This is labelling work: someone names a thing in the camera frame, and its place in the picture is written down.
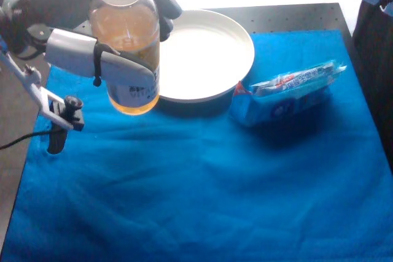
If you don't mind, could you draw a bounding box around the black camera cable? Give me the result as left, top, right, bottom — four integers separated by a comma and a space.
0, 129, 55, 152

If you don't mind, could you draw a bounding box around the blue snack packet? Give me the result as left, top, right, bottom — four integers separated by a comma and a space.
229, 59, 348, 129

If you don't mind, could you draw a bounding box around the blue cloth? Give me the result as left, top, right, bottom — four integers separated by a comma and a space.
0, 30, 393, 262

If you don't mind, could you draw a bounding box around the orange juice bottle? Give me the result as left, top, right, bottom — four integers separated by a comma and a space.
88, 0, 161, 116

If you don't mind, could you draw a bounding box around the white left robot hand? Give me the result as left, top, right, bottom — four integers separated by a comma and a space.
0, 0, 184, 90

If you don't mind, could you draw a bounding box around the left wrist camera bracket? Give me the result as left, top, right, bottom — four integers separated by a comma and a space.
0, 50, 85, 133

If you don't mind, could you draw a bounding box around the white round plate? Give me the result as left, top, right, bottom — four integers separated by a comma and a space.
158, 9, 256, 104

